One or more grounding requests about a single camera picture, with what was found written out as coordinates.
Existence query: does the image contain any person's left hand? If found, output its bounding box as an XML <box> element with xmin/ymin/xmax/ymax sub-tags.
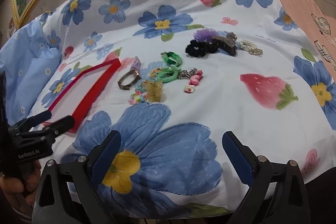
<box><xmin>0</xmin><ymin>160</ymin><xmax>42</xmax><ymax>215</ymax></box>

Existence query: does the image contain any brown hair claw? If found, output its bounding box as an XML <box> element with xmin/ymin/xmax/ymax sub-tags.
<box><xmin>211</xmin><ymin>35</ymin><xmax>238</xmax><ymax>57</ymax></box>

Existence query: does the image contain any dark green braided hair tie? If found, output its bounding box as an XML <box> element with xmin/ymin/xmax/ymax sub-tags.
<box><xmin>160</xmin><ymin>50</ymin><xmax>183</xmax><ymax>67</ymax></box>

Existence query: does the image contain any metal chain bracelet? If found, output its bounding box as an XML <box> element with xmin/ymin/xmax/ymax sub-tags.
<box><xmin>177</xmin><ymin>68</ymin><xmax>198</xmax><ymax>80</ymax></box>

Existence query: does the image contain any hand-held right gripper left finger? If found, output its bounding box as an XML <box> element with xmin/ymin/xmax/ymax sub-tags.
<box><xmin>33</xmin><ymin>130</ymin><xmax>122</xmax><ymax>224</ymax></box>

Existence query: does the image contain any light blue pillow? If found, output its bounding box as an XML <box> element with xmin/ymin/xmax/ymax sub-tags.
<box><xmin>0</xmin><ymin>21</ymin><xmax>64</xmax><ymax>125</ymax></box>

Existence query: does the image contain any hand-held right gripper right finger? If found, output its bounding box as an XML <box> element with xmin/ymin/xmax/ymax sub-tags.
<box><xmin>222</xmin><ymin>131</ymin><xmax>312</xmax><ymax>224</ymax></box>

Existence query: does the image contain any purple scrunchie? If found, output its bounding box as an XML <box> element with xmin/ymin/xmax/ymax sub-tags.
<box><xmin>193</xmin><ymin>28</ymin><xmax>215</xmax><ymax>43</ymax></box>

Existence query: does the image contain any pink printed cloth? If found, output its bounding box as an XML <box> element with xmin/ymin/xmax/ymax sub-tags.
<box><xmin>256</xmin><ymin>0</ymin><xmax>336</xmax><ymax>77</ymax></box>

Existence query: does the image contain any colourful bead bracelet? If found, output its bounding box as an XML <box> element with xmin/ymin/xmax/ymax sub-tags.
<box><xmin>128</xmin><ymin>81</ymin><xmax>148</xmax><ymax>105</ymax></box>

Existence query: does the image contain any floral printed bedsheet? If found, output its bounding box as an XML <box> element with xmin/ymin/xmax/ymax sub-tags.
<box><xmin>39</xmin><ymin>0</ymin><xmax>336</xmax><ymax>217</ymax></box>

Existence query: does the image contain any yellow hair claw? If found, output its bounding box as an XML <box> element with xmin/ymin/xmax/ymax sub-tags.
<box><xmin>144</xmin><ymin>79</ymin><xmax>164</xmax><ymax>103</ymax></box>

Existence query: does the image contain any light green hair tie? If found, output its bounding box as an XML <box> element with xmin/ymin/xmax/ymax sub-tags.
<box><xmin>157</xmin><ymin>68</ymin><xmax>182</xmax><ymax>84</ymax></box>

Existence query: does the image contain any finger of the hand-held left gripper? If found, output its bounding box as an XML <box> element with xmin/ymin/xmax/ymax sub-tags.
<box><xmin>8</xmin><ymin>110</ymin><xmax>53</xmax><ymax>136</ymax></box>
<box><xmin>20</xmin><ymin>115</ymin><xmax>76</xmax><ymax>140</ymax></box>

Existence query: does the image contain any purple bunny hair clip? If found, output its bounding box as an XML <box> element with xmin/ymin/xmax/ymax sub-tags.
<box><xmin>132</xmin><ymin>56</ymin><xmax>142</xmax><ymax>73</ymax></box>

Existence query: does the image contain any pink flower hair clip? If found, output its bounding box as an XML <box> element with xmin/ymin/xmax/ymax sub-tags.
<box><xmin>183</xmin><ymin>70</ymin><xmax>204</xmax><ymax>94</ymax></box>

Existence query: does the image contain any person's left forearm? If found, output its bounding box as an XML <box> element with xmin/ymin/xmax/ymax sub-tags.
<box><xmin>10</xmin><ymin>207</ymin><xmax>36</xmax><ymax>224</ymax></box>

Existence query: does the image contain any black scrunchie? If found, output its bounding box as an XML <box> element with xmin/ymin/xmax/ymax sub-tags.
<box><xmin>185</xmin><ymin>39</ymin><xmax>219</xmax><ymax>58</ymax></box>

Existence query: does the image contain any red shallow box lid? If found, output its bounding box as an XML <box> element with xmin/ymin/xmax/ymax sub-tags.
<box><xmin>47</xmin><ymin>59</ymin><xmax>122</xmax><ymax>134</ymax></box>

